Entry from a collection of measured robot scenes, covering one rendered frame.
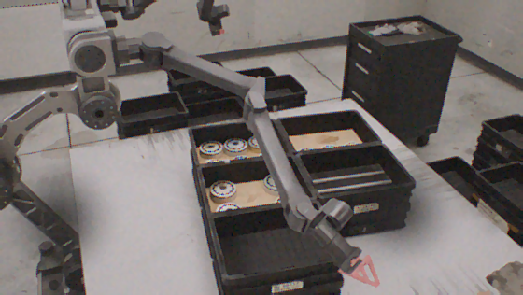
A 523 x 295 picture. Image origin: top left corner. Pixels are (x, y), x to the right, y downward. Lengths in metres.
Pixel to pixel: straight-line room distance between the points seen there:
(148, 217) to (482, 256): 1.32
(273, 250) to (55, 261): 1.25
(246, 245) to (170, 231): 0.39
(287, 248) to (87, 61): 0.90
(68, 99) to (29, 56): 2.76
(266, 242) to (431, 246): 0.66
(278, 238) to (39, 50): 3.44
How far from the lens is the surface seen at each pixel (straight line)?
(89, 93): 1.96
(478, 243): 2.14
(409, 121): 3.72
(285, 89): 3.53
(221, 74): 1.55
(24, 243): 3.24
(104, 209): 2.18
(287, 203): 1.30
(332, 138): 2.34
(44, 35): 4.74
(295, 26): 5.40
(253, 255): 1.72
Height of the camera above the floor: 2.06
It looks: 33 degrees down
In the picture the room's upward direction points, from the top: 1 degrees clockwise
